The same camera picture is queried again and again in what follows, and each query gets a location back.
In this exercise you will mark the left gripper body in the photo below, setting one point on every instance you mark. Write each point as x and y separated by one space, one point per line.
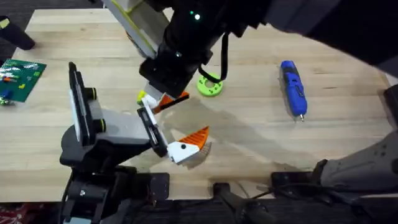
124 127

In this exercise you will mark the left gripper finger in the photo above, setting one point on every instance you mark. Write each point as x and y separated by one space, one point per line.
150 101
183 151

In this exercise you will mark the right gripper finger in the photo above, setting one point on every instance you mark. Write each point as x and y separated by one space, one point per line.
154 91

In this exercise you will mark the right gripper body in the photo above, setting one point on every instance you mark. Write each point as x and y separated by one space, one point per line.
186 40

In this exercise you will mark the orange ribbed wedge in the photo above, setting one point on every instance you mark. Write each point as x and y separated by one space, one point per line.
166 101

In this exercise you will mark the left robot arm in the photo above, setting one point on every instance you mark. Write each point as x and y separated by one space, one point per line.
93 193

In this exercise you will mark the blue electric screwdriver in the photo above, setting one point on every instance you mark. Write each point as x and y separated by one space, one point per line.
293 87

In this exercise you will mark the green disc with holes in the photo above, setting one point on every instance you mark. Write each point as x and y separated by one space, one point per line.
203 88

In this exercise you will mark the left wrist plate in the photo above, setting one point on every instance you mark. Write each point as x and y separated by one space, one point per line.
79 102

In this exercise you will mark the green board with toy blocks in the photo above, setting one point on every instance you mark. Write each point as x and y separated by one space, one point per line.
18 77

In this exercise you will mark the red patterned cloth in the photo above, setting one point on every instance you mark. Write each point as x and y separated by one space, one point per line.
25 214

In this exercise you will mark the black bar with yellow mark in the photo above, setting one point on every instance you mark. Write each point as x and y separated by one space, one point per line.
15 35

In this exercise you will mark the black rail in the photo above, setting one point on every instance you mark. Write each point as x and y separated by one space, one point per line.
236 208

